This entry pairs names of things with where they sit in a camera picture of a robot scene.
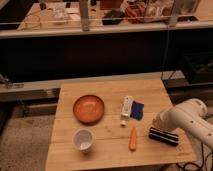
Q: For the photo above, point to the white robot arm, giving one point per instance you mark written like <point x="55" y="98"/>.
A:
<point x="189" y="116"/>

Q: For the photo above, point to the white tube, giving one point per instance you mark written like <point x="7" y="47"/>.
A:
<point x="126" y="110"/>

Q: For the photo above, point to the grey metal post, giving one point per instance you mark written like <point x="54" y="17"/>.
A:
<point x="83" y="7"/>
<point x="173" y="18"/>

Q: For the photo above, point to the grey metal post left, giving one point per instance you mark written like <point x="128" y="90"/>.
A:
<point x="83" y="7"/>

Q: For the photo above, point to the white cup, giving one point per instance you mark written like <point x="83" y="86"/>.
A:
<point x="83" y="140"/>

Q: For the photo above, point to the grey metal post right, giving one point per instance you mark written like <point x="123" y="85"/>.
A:
<point x="173" y="18"/>

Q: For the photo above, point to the orange plate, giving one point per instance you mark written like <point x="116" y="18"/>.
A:
<point x="88" y="109"/>

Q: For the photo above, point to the red object on bench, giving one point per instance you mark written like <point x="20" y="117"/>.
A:
<point x="135" y="13"/>

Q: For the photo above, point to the blue cloth piece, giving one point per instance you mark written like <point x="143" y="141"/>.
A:
<point x="137" y="110"/>

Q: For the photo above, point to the black box right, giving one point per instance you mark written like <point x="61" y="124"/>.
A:
<point x="198" y="67"/>

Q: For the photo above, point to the black object on bench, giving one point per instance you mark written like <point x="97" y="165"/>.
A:
<point x="113" y="17"/>

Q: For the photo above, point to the orange carrot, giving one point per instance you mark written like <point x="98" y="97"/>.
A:
<point x="133" y="139"/>

